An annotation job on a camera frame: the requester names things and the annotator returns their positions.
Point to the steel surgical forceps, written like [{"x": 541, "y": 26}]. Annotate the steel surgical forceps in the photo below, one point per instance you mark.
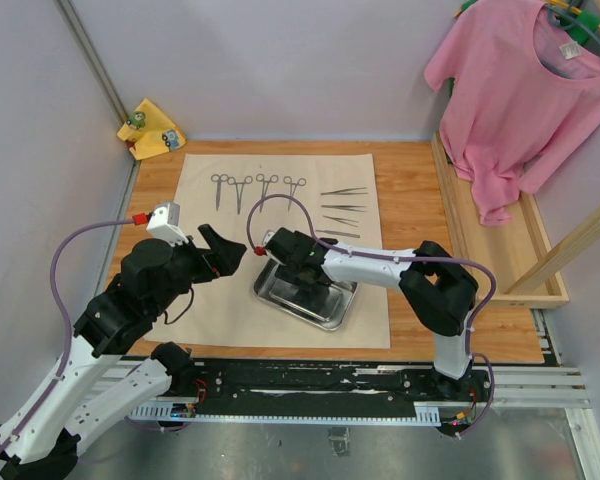
[{"x": 346, "y": 192}]

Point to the pink t-shirt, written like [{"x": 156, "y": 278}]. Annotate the pink t-shirt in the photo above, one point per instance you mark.
[{"x": 524, "y": 98}]

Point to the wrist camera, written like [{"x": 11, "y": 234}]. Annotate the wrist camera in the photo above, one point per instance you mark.
[
  {"x": 163, "y": 223},
  {"x": 269, "y": 247}
]

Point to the wooden pole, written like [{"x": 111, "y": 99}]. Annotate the wooden pole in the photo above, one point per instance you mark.
[{"x": 584, "y": 235}]

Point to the green clothes hanger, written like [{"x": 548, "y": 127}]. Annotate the green clothes hanger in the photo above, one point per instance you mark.
[{"x": 567, "y": 17}]

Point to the long steel hemostat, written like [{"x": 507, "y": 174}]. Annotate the long steel hemostat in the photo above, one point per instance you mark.
[{"x": 293, "y": 185}]

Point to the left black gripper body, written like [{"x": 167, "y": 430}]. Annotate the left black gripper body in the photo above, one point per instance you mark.
[{"x": 191, "y": 265}]

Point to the steel scalpel handle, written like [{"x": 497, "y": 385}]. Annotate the steel scalpel handle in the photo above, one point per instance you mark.
[{"x": 337, "y": 234}]

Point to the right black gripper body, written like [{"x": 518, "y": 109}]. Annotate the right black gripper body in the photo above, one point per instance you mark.
[{"x": 290, "y": 275}]

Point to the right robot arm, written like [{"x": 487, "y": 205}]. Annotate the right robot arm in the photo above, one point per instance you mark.
[{"x": 440, "y": 291}]

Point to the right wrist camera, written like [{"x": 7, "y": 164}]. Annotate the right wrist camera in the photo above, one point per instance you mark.
[{"x": 269, "y": 247}]

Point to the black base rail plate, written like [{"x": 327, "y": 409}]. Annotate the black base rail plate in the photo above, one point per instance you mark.
[{"x": 321, "y": 389}]

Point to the steel hemostat clamp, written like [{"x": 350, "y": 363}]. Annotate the steel hemostat clamp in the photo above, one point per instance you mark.
[{"x": 266, "y": 181}]

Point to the wooden tray frame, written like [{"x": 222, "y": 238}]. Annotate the wooden tray frame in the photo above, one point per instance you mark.
[{"x": 508, "y": 251}]

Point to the beige cloth wrap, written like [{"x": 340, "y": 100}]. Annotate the beige cloth wrap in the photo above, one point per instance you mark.
[{"x": 226, "y": 312}]

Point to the yellow printed cloth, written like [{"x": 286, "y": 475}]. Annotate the yellow printed cloth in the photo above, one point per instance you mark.
[{"x": 148, "y": 132}]

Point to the steel surgical scissors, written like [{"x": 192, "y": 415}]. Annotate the steel surgical scissors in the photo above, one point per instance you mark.
[{"x": 219, "y": 180}]

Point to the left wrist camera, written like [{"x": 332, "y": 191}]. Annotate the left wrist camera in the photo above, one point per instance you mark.
[{"x": 163, "y": 223}]

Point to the stainless steel tray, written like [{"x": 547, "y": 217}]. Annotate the stainless steel tray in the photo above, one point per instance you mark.
[{"x": 322, "y": 306}]

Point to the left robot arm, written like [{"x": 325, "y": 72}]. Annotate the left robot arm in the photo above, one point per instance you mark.
[{"x": 47, "y": 435}]

